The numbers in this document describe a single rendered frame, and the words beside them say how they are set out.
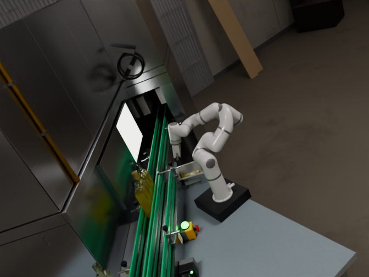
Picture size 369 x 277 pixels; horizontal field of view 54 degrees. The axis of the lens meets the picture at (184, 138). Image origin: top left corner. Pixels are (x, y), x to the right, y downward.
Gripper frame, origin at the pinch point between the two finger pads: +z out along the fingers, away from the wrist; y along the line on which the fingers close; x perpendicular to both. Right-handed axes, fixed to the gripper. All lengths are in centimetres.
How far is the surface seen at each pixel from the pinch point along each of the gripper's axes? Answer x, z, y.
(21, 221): -63, -33, 88
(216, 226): 21, 13, 52
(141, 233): -20, 7, 58
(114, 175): -35, -16, 33
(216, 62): 48, 57, -394
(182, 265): 2, 10, 81
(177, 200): -1.3, 6.3, 33.8
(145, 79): -24, -35, -74
